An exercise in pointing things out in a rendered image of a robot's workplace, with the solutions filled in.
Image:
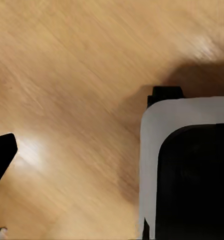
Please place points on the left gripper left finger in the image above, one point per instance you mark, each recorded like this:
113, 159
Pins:
8, 149

